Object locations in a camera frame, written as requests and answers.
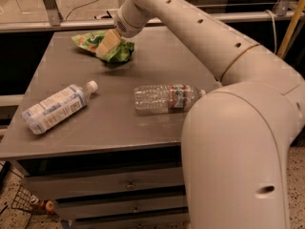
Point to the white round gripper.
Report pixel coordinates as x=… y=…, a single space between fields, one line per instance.
x=126 y=25

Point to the green rice chip bag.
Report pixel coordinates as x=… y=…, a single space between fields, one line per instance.
x=89 y=42

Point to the blue label plastic bottle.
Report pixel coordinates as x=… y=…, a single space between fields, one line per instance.
x=51 y=111

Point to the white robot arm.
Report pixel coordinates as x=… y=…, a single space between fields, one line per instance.
x=235 y=139

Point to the clear plastic water bottle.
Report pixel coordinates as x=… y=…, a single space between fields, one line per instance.
x=165 y=99

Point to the grey drawer cabinet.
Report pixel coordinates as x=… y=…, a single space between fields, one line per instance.
x=84 y=163

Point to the top drawer knob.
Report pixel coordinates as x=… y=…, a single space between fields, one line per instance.
x=130 y=185

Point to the drawer knob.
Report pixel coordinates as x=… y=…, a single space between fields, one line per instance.
x=130 y=185
x=136 y=209

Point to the middle drawer knob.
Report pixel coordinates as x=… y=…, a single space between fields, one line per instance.
x=136 y=209

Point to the metal railing frame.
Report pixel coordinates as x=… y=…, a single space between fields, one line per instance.
x=53 y=15

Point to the wire basket on floor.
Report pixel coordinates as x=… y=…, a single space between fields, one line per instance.
x=25 y=201

